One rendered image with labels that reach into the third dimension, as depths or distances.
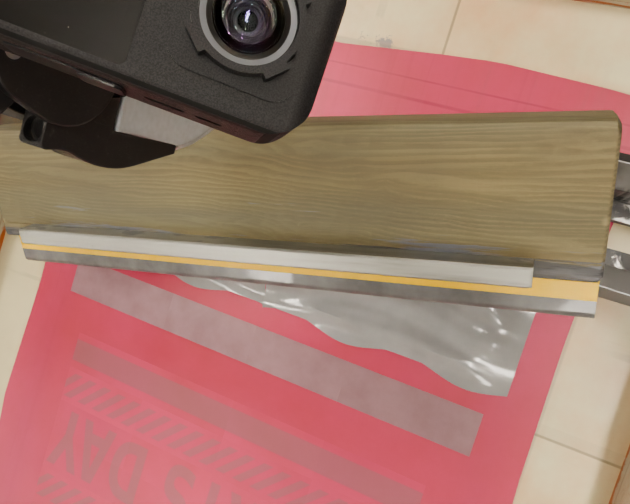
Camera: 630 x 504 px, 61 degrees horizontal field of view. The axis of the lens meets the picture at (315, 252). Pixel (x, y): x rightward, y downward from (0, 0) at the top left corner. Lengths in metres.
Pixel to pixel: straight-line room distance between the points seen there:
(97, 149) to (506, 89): 0.27
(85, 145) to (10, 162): 0.22
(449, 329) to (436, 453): 0.08
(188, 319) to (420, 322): 0.18
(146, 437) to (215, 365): 0.09
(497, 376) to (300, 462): 0.15
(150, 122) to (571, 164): 0.18
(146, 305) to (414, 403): 0.22
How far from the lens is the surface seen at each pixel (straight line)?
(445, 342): 0.37
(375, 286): 0.30
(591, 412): 0.39
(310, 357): 0.40
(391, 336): 0.37
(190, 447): 0.45
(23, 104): 0.18
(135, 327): 0.46
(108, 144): 0.21
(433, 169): 0.27
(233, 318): 0.41
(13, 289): 0.54
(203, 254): 0.32
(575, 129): 0.26
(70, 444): 0.52
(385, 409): 0.39
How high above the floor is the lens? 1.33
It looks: 72 degrees down
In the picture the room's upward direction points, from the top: 85 degrees counter-clockwise
